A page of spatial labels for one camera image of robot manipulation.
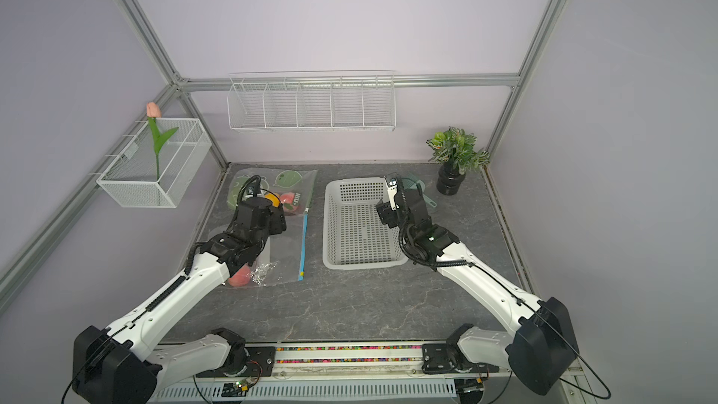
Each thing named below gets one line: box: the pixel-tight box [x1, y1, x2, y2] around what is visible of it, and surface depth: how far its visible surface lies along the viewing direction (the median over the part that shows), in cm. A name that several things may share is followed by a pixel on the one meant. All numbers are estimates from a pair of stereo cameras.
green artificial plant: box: [426, 127, 491, 175], surface depth 93 cm
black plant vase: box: [436, 161, 467, 196], surface depth 107 cm
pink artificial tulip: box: [145, 101, 180, 182], surface depth 82 cm
